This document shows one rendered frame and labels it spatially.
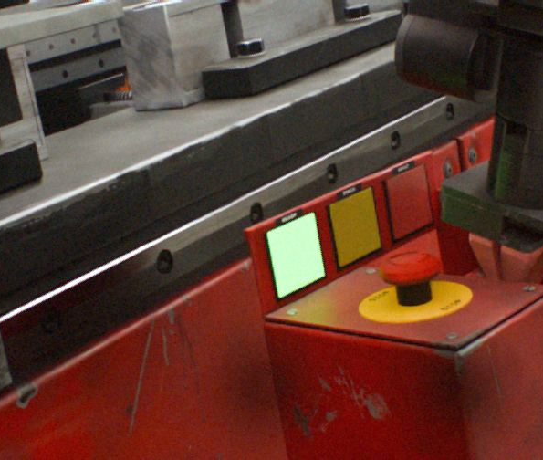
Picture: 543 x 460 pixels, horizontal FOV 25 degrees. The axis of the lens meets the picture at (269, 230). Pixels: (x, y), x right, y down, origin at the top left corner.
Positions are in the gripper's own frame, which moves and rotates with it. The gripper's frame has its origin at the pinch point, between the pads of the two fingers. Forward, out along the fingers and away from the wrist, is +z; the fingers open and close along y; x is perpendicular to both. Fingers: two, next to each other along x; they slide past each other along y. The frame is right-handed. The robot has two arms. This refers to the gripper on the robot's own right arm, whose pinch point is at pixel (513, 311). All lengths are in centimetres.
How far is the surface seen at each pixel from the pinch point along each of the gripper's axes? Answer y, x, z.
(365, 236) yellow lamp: 9.9, 4.5, -3.8
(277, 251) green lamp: 10.4, 13.2, -5.5
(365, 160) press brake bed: 27.2, -17.4, 1.7
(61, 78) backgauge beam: 66, -12, 2
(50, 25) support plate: 12.0, 29.3, -23.5
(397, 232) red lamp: 9.7, 1.0, -3.1
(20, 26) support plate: 11.8, 31.3, -23.8
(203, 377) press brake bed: 19.8, 10.8, 9.6
